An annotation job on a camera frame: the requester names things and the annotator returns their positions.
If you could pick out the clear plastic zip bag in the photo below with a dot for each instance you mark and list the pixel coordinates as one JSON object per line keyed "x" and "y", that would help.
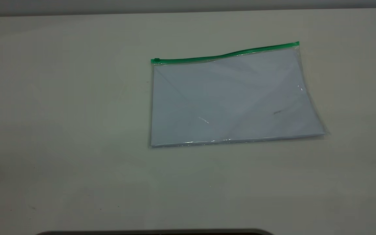
{"x": 227, "y": 55}

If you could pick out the green zipper slider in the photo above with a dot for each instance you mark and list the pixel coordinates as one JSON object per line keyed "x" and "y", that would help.
{"x": 156, "y": 60}

